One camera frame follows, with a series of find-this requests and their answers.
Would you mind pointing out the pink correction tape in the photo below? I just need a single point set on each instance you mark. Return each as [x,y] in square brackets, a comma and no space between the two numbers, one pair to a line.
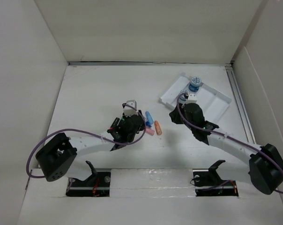
[149,131]

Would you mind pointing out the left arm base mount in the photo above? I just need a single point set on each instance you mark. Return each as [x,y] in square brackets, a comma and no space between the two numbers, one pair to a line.
[96,185]

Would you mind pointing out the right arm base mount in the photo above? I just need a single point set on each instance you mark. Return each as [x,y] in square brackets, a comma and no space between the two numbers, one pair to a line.
[208,183]

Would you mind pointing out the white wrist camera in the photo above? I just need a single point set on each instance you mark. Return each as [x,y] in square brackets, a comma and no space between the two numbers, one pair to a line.
[190,98]
[129,108]

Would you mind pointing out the white plastic organizer tray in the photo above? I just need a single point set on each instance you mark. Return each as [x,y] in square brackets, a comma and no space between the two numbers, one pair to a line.
[212,102]

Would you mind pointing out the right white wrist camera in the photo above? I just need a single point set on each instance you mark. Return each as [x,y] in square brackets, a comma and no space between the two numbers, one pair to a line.
[190,98]

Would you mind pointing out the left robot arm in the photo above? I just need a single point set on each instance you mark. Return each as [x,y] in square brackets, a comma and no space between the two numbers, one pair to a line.
[64,156]

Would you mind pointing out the orange correction tape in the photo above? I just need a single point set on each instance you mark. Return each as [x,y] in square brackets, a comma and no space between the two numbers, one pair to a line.
[157,128]

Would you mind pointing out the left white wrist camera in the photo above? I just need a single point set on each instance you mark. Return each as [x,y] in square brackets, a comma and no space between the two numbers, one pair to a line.
[129,108]

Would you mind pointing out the blue putty jar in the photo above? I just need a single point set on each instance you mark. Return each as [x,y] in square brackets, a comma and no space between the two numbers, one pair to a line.
[195,84]
[183,96]

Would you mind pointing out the aluminium rail right side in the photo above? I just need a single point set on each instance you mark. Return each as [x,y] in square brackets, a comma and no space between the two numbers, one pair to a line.
[240,104]

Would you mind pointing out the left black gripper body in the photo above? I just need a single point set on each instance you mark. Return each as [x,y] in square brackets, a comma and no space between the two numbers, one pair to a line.
[130,138]

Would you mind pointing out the blue correction tape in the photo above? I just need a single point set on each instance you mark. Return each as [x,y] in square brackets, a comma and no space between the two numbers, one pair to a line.
[149,120]

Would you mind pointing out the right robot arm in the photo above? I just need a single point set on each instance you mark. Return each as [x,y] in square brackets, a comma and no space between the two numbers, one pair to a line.
[264,162]

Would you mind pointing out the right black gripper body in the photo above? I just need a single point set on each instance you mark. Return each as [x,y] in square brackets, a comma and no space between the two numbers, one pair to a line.
[177,119]

